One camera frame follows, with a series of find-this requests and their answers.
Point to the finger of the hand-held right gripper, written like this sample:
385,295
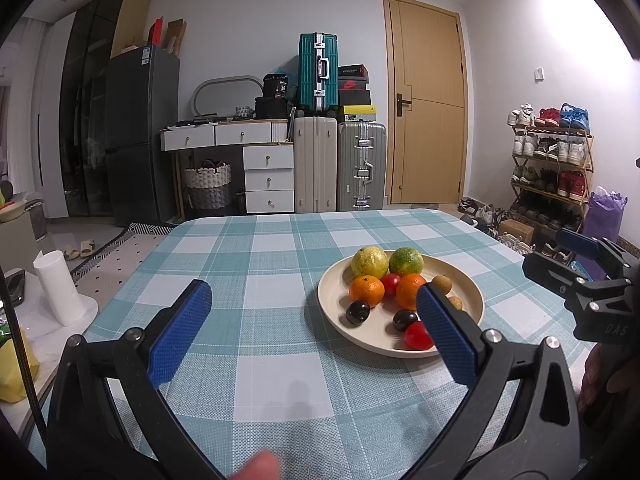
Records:
577,242
542,267

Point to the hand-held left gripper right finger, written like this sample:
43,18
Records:
447,332

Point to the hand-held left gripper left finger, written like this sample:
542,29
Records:
182,330

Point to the brown longan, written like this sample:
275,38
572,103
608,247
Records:
454,303
442,284

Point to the red tomato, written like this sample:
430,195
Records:
418,336
391,284

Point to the dark plum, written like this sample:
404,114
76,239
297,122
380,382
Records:
404,320
358,312

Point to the orange mandarin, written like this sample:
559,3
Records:
366,294
409,291

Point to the cream round plate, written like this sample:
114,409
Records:
380,334

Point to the green citrus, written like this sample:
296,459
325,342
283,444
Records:
406,260

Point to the yellow lemon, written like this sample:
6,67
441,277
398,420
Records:
370,261

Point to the person's right hand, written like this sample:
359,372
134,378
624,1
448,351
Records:
592,380

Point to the person's left hand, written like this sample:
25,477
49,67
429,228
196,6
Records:
255,466

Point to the purple gift bag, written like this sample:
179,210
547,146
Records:
605,220

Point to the small cardboard box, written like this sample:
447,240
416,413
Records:
517,230

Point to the wooden shoe rack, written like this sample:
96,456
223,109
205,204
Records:
587,170

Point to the scattered shoes pile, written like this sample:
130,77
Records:
487,215

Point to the patterned floor rug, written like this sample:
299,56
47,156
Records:
120,250

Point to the beige slipper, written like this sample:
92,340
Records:
72,253
88,246

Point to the grey door mat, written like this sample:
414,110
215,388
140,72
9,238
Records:
425,205

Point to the white paper towel roll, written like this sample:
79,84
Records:
59,287

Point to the white side table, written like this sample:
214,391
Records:
50,347

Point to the woven laundry basket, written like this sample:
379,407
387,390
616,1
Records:
207,185

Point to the white drawer desk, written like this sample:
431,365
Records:
267,180

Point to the yellow plastic bag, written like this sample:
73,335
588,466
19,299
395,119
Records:
12,370

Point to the silver suitcase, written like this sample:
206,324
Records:
361,165

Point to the dark grey refrigerator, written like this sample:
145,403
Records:
140,135

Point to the wooden door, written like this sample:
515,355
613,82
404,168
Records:
425,100

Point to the white bowl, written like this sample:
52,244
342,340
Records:
10,209

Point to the beige suitcase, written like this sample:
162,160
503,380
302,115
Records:
315,165

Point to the small patterned bowl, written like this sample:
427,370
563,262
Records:
243,112

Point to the yellow and black shoe box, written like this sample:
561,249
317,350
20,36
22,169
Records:
356,113

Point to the black bag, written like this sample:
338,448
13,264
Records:
272,108

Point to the tall dark wardrobe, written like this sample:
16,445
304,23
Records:
85,110

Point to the large black shoe box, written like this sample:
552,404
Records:
355,98

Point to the oval mirror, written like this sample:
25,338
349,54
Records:
225,80

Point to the black canister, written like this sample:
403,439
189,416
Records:
276,85

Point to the teal suitcase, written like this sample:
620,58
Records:
317,70

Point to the brown cardboard box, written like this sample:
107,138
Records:
175,35

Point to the red paper bag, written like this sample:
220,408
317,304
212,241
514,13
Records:
156,30

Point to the white light switch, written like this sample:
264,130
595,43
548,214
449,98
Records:
538,74

